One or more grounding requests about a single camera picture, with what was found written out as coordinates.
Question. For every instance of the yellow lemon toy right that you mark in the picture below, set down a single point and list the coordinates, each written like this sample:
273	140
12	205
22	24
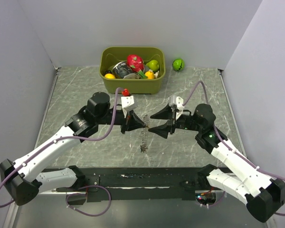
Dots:
150	75

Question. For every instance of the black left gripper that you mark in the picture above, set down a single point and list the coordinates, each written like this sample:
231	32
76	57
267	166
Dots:
132	122

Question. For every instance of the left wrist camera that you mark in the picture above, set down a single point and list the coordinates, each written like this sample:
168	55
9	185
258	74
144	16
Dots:
128	104

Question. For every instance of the green watermelon toy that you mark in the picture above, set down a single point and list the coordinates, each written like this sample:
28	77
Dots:
178	64

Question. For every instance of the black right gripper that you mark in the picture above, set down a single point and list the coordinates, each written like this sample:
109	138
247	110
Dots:
166	113

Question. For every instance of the green pear toy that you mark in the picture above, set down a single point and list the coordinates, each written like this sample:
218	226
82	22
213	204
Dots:
153	65

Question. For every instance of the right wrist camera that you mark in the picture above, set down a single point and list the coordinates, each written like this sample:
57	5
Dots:
176	105

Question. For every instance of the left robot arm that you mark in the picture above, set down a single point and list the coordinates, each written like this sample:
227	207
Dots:
24	178

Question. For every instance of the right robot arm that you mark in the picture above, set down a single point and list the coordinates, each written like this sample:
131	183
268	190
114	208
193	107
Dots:
262	194

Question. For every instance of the yellow lemon toy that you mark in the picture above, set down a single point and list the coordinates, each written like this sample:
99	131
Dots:
109	76
150	75

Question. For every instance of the olive green plastic bin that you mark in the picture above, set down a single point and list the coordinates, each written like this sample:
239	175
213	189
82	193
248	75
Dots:
113	55

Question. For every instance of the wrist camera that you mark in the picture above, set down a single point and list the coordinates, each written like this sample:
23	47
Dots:
128	104
176	105

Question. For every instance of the yellow lemon toy left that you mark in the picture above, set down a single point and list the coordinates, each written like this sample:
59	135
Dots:
109	76

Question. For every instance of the red dragon fruit toy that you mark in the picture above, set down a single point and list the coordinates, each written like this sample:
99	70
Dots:
135	63

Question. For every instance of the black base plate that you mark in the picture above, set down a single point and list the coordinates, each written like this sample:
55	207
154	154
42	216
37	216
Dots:
141	183

